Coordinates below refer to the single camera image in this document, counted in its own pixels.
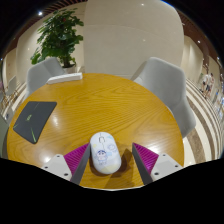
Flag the white chair wooden legs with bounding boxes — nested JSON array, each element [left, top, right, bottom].
[[5, 75, 18, 101]]

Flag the black mouse pad green lines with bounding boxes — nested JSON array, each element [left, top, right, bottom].
[[12, 101, 58, 145]]

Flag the white power strip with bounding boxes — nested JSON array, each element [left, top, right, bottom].
[[45, 72, 83, 85]]

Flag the grey shell chair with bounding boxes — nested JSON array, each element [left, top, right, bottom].
[[25, 56, 68, 98], [130, 56, 197, 138]]

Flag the white cartoon-print computer mouse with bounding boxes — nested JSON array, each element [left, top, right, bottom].
[[89, 131, 123, 175]]

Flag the person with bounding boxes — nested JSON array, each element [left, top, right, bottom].
[[207, 72, 215, 99], [201, 73, 210, 94]]

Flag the green potted plant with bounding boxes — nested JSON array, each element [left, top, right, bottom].
[[30, 8, 85, 74]]

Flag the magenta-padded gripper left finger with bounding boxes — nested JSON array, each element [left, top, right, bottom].
[[41, 143, 92, 186]]

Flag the grey-green armchair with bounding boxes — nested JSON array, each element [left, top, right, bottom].
[[0, 113, 10, 158]]

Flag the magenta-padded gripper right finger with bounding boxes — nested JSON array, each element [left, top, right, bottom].
[[131, 142, 184, 186]]

